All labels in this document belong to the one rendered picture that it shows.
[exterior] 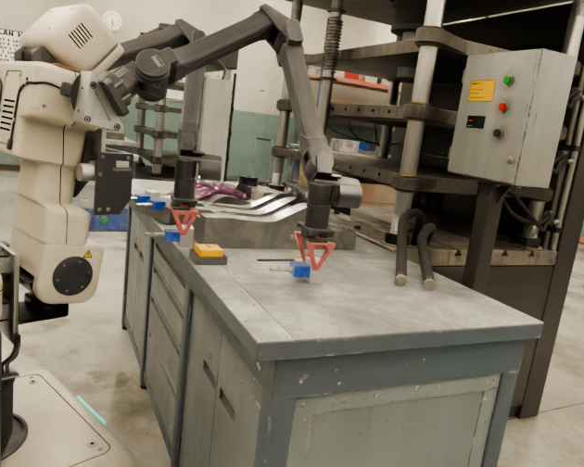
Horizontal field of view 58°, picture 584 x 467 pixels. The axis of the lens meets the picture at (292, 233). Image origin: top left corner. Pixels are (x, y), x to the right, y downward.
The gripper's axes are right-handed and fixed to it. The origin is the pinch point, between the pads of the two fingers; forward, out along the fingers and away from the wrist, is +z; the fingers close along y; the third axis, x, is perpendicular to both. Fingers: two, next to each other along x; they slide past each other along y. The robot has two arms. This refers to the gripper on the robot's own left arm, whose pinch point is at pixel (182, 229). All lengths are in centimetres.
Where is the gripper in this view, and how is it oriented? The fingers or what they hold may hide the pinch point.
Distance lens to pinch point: 150.7
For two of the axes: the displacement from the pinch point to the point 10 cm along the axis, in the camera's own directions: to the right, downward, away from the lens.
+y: -3.0, -2.1, 9.3
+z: -1.0, 9.8, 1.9
